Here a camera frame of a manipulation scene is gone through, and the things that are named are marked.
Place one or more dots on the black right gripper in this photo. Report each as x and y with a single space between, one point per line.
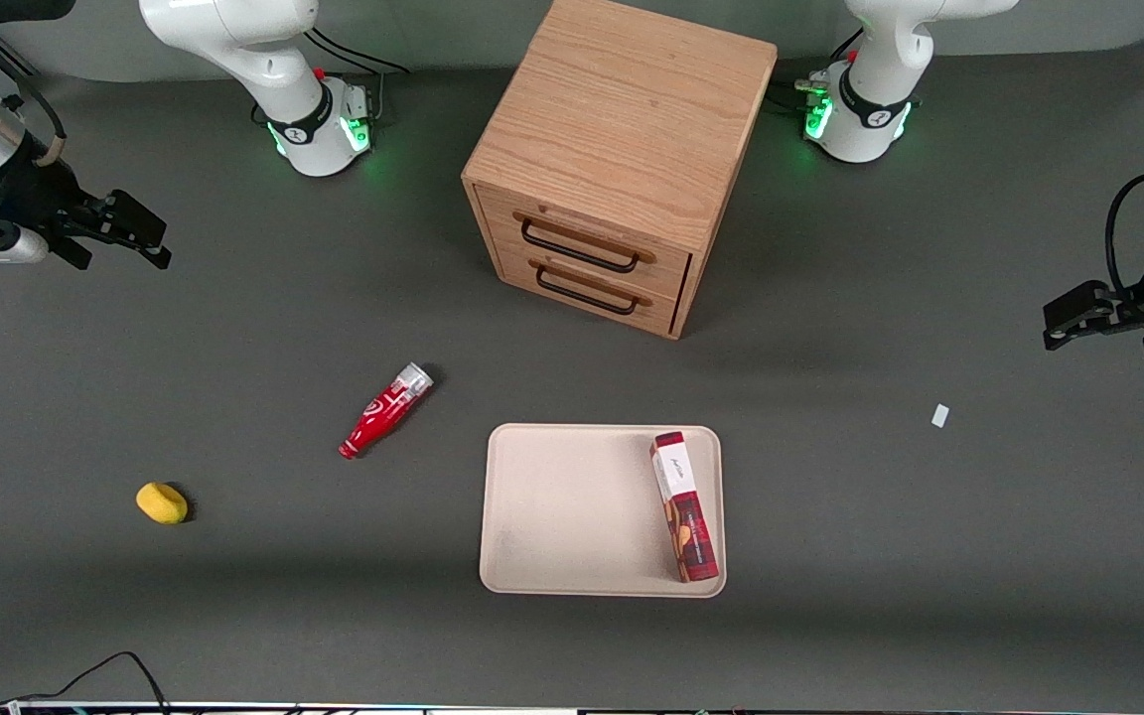
34 192

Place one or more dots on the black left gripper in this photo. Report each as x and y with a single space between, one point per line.
1125 303

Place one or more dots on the red coke bottle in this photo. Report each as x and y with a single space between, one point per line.
383 411

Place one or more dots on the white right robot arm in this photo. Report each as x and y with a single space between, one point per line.
234 40

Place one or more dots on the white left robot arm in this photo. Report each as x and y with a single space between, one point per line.
880 60

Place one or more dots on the beige plastic tray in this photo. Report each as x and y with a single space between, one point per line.
572 516

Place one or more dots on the small white paper scrap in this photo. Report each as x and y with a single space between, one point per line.
940 415

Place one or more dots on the yellow lemon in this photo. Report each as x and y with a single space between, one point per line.
162 502

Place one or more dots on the red white cookie box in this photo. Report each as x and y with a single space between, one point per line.
683 506

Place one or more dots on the wooden drawer cabinet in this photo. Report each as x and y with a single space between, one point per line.
632 109

